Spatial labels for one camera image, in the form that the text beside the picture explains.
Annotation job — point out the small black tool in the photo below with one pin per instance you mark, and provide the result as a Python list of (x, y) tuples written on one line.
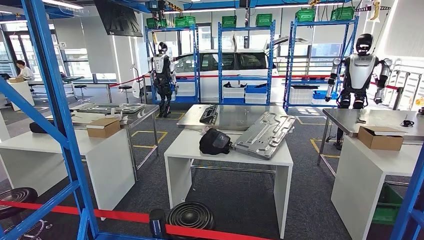
[(407, 123)]

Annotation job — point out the person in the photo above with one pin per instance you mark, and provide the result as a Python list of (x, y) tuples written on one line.
[(26, 73)]

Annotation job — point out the red barrier belt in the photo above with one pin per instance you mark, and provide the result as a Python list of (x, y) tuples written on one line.
[(116, 215), (126, 81)]

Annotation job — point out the white plastic bin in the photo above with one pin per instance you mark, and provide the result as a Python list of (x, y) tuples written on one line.
[(186, 88), (255, 98), (234, 92), (301, 96)]

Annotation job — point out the flat silver metal part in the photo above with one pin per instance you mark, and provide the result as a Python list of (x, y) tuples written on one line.
[(106, 108)]

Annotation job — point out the long grey table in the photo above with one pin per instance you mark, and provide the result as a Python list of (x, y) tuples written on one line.
[(79, 81)]

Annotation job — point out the white metal railing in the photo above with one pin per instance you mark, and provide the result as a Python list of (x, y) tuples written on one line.
[(407, 86)]

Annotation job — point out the black barrier post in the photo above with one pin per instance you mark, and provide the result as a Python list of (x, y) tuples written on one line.
[(157, 225)]

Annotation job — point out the black hanging monitor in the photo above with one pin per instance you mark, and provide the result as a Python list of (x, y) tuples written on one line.
[(117, 18)]

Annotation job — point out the silver machined metal plate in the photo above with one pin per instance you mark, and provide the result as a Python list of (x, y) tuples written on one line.
[(263, 136)]

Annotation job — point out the black plastic grille part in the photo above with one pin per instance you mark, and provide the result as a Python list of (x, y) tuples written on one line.
[(209, 114)]

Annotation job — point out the small metal part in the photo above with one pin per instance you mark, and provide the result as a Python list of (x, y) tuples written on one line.
[(361, 120)]

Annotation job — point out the blue overhead crane beam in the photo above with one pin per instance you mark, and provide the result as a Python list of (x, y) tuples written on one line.
[(281, 3)]

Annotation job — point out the green plastic crate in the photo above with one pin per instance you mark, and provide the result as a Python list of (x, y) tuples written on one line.
[(387, 205), (184, 21), (305, 15), (156, 23), (229, 21), (342, 13), (263, 20)]

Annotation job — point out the black zippered case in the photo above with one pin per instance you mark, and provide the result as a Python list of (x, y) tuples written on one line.
[(43, 128)]

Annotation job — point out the black round seat stool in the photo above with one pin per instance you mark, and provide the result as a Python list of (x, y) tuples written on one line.
[(81, 86), (16, 198), (125, 87)]

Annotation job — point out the white desk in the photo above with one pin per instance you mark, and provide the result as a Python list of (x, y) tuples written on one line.
[(33, 149), (21, 96), (185, 149), (361, 185)]

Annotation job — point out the small cardboard box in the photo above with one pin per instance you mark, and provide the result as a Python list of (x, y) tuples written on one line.
[(16, 80)]

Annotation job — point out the black white humanoid robot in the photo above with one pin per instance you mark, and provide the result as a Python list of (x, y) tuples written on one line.
[(162, 69), (359, 73)]

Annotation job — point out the white car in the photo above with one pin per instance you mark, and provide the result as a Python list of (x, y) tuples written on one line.
[(208, 87)]

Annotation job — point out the blue plastic bin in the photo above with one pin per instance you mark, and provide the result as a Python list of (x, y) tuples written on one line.
[(324, 95), (256, 89), (233, 100)]

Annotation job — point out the steel table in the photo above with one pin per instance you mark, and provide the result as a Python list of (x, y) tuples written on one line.
[(238, 116), (145, 114), (374, 117)]

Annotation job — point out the blue metal shelf rack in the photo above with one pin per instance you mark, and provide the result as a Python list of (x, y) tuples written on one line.
[(187, 99), (48, 66), (245, 78), (324, 22)]

